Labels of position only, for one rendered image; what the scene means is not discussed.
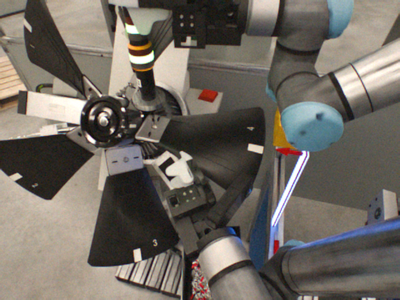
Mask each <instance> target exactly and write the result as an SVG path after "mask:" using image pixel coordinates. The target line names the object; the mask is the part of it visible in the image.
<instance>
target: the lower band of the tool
mask: <svg viewBox="0 0 400 300"><path fill-rule="evenodd" d="M151 45H152V42H151V41H149V43H147V44H146V45H144V46H132V45H130V43H128V44H127V46H128V48H129V49H132V50H135V51H139V50H144V49H146V48H149V47H150V46H151ZM148 55H151V54H148ZM148 55H147V56H148ZM133 57H136V56H133ZM141 57H145V56H141ZM141 57H137V58H141ZM153 67H154V66H153ZM153 67H150V68H149V69H143V70H139V69H135V70H137V71H147V70H150V69H152V68H153ZM133 69H134V68H133Z"/></svg>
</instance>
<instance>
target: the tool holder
mask: <svg viewBox="0 0 400 300"><path fill-rule="evenodd" d="M132 100H133V104H134V107H135V108H137V109H139V110H142V111H154V110H157V109H159V108H161V107H162V106H164V104H165V102H166V96H165V93H164V92H163V91H162V90H160V89H156V99H154V100H151V101H145V100H143V99H142V98H141V93H140V90H139V91H138V92H136V93H135V94H134V96H133V97H132Z"/></svg>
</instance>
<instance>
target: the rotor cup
mask: <svg viewBox="0 0 400 300"><path fill-rule="evenodd" d="M118 97H120V98H117V97H115V96H112V95H109V94H100V95H97V96H93V97H91V98H90V99H89V100H88V101H87V102H86V103H85V105H84V106H83V107H82V110H81V113H80V118H79V122H80V127H81V131H82V133H83V135H84V137H85V138H86V139H87V140H88V141H89V142H90V143H91V144H93V145H95V146H97V147H100V148H113V147H117V146H118V147H121V146H130V145H134V144H139V145H140V146H142V145H144V144H145V143H147V142H146V141H139V140H135V139H134V138H135V137H136V133H137V132H138V131H139V129H140V127H141V126H142V123H143V122H144V120H145V119H146V117H147V116H148V115H149V114H150V113H148V112H146V111H142V110H139V109H137V108H136V107H134V104H133V103H131V102H130V100H129V99H128V98H127V97H126V96H125V94H122V95H119V96H118ZM121 98H123V99H121ZM102 117H106V118H107V119H108V124H107V126H105V127H103V126H101V124H100V122H99V120H100V119H101V118H102ZM130 124H136V127H133V128H130Z"/></svg>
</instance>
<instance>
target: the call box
mask: <svg viewBox="0 0 400 300"><path fill-rule="evenodd" d="M272 144H273V145H275V146H281V147H285V148H288V147H290V148H292V149H295V150H297V149H296V148H295V147H293V146H291V145H290V144H289V143H288V141H287V139H286V135H285V133H284V130H283V128H282V126H281V122H280V113H279V108H278V107H277V111H276V115H275V122H274V140H273V141H272Z"/></svg>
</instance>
